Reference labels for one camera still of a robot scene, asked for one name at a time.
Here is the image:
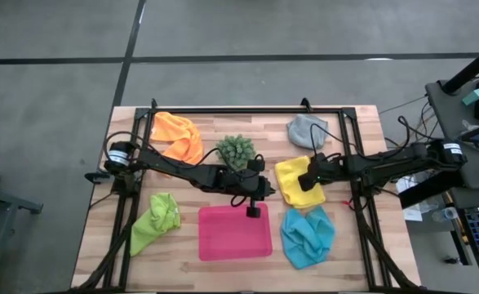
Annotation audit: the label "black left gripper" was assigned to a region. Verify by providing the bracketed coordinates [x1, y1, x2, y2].
[218, 158, 277, 219]

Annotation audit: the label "yellow microfiber towel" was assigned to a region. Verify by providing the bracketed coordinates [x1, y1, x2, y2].
[273, 155, 327, 211]

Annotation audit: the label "grey microfiber towel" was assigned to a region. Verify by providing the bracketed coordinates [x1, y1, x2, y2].
[286, 114, 330, 150]

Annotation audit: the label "pink translucent plastic bin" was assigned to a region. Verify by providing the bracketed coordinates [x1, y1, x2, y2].
[197, 203, 274, 262]

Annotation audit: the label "blue microfiber towel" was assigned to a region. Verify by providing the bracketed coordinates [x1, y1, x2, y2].
[280, 205, 336, 270]

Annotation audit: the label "orange microfiber towel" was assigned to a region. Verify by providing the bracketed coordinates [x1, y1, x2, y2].
[150, 111, 206, 166]

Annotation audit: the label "lime green microfiber towel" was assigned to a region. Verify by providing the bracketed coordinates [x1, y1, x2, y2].
[129, 192, 182, 258]

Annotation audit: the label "green artificial potted plant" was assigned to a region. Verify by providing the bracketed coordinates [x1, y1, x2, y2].
[215, 133, 257, 171]

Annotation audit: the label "white paper sheet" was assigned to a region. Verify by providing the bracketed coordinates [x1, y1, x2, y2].
[401, 203, 424, 223]

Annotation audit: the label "clear plastic bottle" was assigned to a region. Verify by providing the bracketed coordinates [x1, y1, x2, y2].
[431, 206, 459, 223]

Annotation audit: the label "grey side desk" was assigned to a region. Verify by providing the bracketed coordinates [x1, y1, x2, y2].
[424, 78, 479, 189]

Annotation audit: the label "small teal box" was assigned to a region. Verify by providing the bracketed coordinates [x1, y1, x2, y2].
[461, 88, 479, 107]

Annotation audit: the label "black slanted pole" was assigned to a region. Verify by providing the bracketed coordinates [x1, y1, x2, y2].
[441, 38, 479, 96]

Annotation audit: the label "black clamp knob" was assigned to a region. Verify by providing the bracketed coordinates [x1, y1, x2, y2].
[84, 170, 113, 185]

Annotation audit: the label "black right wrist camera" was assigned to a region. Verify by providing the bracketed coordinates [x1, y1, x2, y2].
[298, 172, 318, 193]

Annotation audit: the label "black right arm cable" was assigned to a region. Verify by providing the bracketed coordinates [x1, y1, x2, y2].
[308, 122, 346, 163]

